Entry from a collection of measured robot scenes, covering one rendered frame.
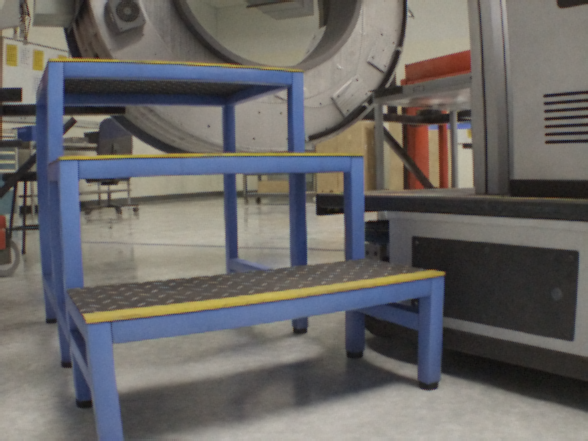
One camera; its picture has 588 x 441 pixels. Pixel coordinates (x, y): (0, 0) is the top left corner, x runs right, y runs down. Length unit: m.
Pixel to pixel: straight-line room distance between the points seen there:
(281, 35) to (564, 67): 11.23
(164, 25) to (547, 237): 1.52
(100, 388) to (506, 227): 0.64
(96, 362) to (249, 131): 1.50
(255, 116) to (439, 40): 9.25
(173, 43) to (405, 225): 1.22
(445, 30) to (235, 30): 4.51
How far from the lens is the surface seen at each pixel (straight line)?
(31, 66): 8.23
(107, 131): 6.55
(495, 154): 1.14
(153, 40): 2.00
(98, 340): 0.69
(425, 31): 11.27
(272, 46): 12.10
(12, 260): 2.39
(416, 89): 2.05
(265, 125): 2.10
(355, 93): 2.32
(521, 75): 1.00
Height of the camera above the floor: 0.36
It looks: 5 degrees down
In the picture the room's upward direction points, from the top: 1 degrees counter-clockwise
